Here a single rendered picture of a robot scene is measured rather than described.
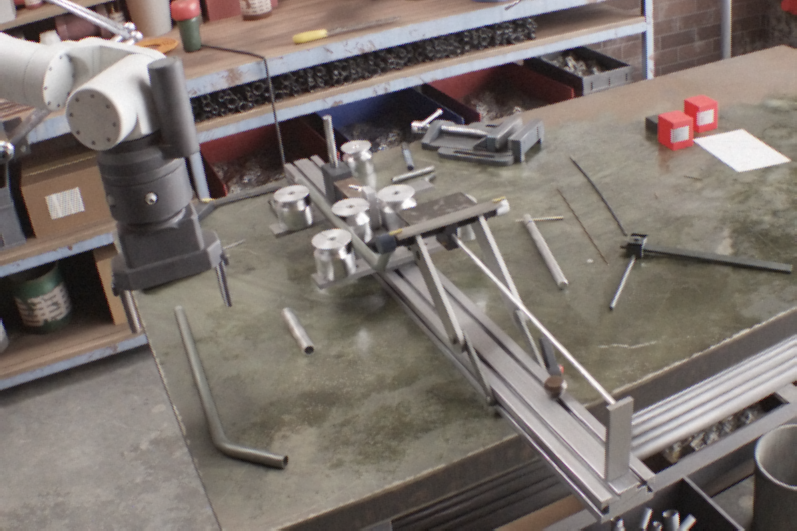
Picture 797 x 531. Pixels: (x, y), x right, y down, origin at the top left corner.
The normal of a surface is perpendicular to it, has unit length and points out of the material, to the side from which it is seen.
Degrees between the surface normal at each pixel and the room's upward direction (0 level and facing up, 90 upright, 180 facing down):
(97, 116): 90
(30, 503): 0
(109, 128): 90
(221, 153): 90
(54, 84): 106
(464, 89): 90
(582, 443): 0
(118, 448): 0
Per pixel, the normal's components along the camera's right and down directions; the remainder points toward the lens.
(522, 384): -0.11, -0.87
